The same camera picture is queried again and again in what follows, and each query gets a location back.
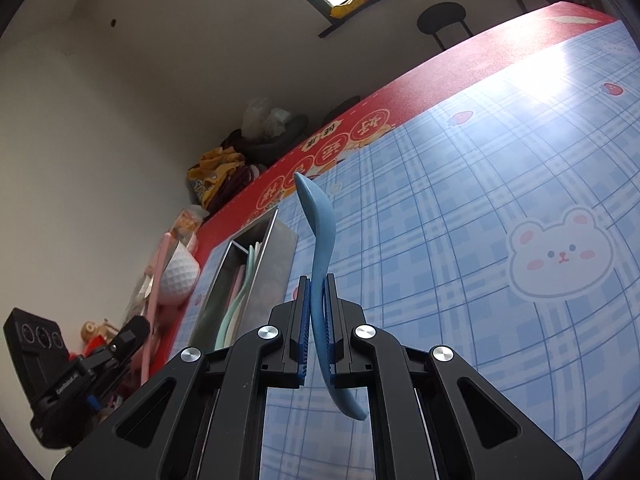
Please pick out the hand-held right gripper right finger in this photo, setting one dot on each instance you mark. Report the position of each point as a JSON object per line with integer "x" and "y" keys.
{"x": 330, "y": 340}

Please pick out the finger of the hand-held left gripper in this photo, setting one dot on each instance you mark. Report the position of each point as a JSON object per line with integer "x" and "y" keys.
{"x": 132, "y": 337}

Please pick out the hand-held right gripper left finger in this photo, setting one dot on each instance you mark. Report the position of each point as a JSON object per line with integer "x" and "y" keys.
{"x": 300, "y": 340}

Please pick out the pink chopstick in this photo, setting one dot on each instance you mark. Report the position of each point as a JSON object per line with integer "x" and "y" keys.
{"x": 156, "y": 285}

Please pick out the green spoon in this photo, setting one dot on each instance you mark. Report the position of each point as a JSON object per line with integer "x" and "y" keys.
{"x": 227, "y": 320}

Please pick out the perforated metal utensil tray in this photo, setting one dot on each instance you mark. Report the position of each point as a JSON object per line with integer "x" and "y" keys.
{"x": 270, "y": 270}

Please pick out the pink spoon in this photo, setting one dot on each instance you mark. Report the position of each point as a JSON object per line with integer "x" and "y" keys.
{"x": 239, "y": 280}

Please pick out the blue spoon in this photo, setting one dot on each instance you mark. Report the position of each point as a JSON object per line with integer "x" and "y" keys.
{"x": 317, "y": 240}

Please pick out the bowl covered with plastic wrap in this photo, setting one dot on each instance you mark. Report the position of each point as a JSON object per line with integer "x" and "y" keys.
{"x": 140, "y": 305}

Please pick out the yellow figure toy bottle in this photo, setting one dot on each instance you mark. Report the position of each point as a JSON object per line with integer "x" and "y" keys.
{"x": 92, "y": 330}

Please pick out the white dimpled bowl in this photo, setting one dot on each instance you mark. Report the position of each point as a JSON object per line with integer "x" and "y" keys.
{"x": 177, "y": 275}

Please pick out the tissue pack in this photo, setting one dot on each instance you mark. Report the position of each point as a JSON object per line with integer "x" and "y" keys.
{"x": 187, "y": 220}

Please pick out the dark clothing pile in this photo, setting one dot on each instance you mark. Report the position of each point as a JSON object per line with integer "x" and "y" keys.
{"x": 237, "y": 180}

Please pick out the blue plaid table mat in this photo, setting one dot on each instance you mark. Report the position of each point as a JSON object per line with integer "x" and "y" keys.
{"x": 450, "y": 210}

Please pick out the yellow clothing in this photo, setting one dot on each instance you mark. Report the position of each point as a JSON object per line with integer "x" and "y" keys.
{"x": 212, "y": 170}

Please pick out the dark grey basket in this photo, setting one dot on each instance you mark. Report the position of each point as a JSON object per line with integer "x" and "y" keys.
{"x": 280, "y": 147}

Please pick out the clear plastic bag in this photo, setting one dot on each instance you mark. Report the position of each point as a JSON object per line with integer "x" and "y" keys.
{"x": 265, "y": 117}

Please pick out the red printed tablecloth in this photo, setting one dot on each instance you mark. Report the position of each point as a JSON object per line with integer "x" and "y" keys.
{"x": 400, "y": 95}

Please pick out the black round stool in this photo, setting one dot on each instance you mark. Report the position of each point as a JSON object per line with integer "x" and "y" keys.
{"x": 442, "y": 17}

